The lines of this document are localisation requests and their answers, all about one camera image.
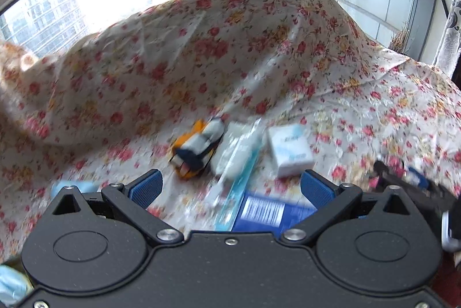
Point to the dark blue tissue box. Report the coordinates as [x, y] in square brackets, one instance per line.
[263, 212]

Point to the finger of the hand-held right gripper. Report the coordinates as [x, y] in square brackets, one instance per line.
[414, 179]

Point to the patterned white curtain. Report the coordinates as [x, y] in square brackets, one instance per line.
[450, 34]

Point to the high-rise building outside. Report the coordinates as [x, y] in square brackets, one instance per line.
[43, 20]

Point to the dried plant bundle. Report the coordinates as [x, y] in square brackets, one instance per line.
[399, 39]

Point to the floral cloth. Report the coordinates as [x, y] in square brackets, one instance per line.
[144, 77]

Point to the teal toothbrush clear package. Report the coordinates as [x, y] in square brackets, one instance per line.
[237, 167]

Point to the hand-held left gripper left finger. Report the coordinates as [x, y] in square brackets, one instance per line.
[146, 187]

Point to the light blue face mask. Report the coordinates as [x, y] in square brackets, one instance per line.
[10, 282]

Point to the white tissue pack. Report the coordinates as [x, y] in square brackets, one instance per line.
[290, 149]

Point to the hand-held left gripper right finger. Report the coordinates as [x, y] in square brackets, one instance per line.
[317, 187]

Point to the orange black white toy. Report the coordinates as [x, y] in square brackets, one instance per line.
[196, 153]

